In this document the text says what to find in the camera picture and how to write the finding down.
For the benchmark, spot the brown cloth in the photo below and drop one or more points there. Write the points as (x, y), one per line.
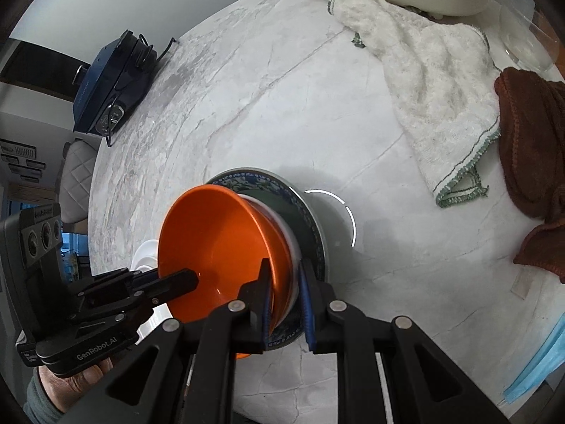
(534, 150)

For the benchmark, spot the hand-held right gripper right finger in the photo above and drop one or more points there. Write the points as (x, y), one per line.
(307, 309)

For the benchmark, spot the white oval bowl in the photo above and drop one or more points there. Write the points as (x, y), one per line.
(293, 247)

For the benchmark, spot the clear glass bowl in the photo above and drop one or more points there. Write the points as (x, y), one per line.
(525, 39)

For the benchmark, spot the white towel green stitching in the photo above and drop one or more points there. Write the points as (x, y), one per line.
(432, 88)

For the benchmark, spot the wall notices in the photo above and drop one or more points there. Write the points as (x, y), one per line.
(22, 159)

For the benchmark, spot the quilted beige chair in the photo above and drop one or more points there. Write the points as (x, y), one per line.
(77, 176)

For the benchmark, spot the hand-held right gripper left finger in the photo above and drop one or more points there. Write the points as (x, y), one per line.
(266, 300)

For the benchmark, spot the green bowl blue floral rim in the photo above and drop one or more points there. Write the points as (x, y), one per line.
(309, 225)

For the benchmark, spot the blue electric cooking appliance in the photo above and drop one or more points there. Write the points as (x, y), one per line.
(106, 84)

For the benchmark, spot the person's left hand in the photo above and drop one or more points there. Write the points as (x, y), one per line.
(75, 382)

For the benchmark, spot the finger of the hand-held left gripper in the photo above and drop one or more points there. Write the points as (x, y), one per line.
(176, 285)
(143, 277)

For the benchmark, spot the blue face mask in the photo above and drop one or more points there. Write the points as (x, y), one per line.
(536, 362)

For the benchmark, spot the person's left forearm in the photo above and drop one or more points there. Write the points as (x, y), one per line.
(42, 399)

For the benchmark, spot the orange bowl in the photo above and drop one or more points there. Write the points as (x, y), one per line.
(212, 238)

